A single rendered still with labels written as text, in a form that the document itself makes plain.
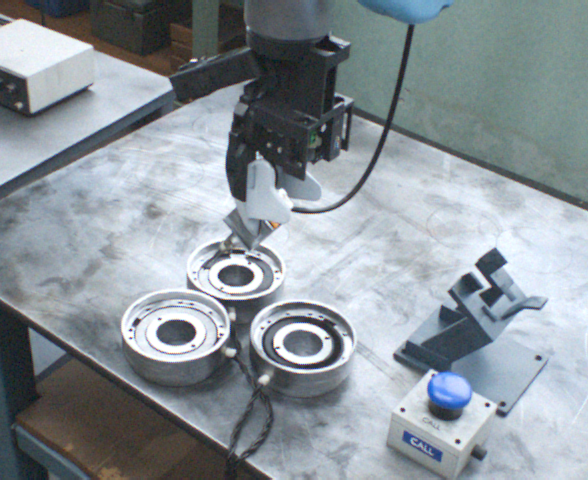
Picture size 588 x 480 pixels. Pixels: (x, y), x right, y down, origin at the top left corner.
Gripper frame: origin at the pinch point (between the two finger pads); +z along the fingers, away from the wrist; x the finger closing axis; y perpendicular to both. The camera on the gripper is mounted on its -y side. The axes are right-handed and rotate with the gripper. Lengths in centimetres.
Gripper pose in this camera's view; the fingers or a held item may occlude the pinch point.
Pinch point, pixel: (258, 214)
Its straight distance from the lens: 89.1
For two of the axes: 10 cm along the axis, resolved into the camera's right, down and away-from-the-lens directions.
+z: -0.7, 8.0, 5.9
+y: 8.1, 3.9, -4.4
